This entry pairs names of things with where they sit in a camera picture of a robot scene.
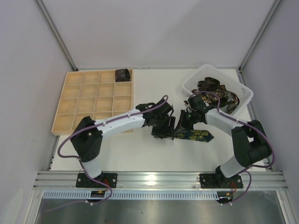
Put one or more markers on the aluminium mounting rail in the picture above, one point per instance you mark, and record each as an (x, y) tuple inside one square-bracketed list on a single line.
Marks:
[(258, 181)]

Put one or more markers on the right aluminium frame post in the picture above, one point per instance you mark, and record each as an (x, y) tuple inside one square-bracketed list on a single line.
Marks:
[(266, 22)]

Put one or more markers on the left aluminium frame post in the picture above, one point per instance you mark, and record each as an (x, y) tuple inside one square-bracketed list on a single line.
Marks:
[(53, 29)]

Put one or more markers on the rolled dark tie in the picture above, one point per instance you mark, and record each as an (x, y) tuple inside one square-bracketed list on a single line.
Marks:
[(122, 75)]

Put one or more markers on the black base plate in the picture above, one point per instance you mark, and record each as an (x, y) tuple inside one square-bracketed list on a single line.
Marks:
[(210, 180), (107, 178)]

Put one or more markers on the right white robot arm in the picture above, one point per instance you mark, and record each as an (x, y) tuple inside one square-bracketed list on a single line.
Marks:
[(250, 143)]

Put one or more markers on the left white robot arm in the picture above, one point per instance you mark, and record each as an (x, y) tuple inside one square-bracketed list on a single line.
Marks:
[(89, 134)]

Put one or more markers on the white plastic basket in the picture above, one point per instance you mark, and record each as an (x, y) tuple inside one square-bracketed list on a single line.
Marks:
[(244, 93)]

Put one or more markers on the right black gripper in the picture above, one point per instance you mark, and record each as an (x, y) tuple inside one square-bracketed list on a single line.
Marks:
[(185, 120)]

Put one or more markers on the blue yellow floral tie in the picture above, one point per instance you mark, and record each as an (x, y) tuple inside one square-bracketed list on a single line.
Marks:
[(195, 135)]

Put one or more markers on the brown patterned tie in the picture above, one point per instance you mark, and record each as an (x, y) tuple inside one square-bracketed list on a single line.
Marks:
[(213, 85)]

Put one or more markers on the dark striped tie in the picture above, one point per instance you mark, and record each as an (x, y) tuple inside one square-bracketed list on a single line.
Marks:
[(229, 101)]

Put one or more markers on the aluminium frame post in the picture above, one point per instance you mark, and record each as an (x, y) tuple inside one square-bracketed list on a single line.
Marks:
[(53, 29), (266, 22)]

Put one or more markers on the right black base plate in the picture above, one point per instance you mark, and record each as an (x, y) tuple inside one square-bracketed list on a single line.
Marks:
[(210, 180)]

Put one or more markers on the white slotted cable duct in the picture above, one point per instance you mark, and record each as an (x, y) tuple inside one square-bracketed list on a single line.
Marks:
[(134, 195)]

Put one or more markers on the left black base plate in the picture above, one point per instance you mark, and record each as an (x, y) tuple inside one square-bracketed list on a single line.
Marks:
[(107, 178)]

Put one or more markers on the wooden compartment tray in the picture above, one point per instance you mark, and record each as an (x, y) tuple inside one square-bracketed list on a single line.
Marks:
[(93, 93)]

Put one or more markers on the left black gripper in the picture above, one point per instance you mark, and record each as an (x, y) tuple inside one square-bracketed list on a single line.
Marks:
[(162, 128)]

